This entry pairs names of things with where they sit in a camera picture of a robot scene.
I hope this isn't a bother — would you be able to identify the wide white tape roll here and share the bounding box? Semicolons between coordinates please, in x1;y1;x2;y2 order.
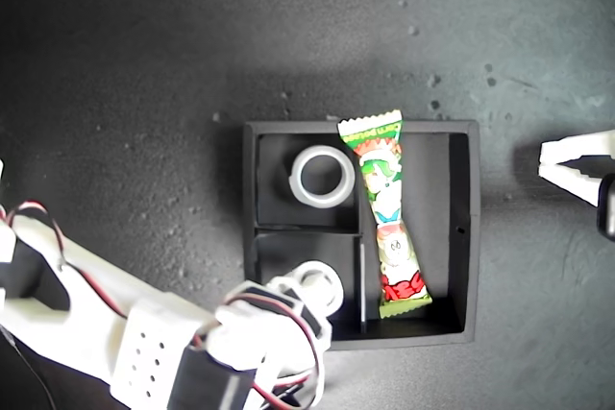
288;144;357;210

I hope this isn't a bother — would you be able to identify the red black arm wire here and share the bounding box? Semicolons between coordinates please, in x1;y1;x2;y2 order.
191;293;331;409
2;200;131;321

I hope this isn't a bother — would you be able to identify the white tape roll green core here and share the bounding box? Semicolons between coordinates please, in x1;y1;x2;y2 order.
286;260;346;323

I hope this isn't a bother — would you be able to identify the thin black cable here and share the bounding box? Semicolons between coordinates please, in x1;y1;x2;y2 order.
0;326;62;410

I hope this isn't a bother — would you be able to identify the black tray with wells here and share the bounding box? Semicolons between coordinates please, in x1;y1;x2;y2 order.
241;118;482;351

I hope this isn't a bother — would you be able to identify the snack bar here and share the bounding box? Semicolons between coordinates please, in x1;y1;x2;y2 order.
336;109;434;321

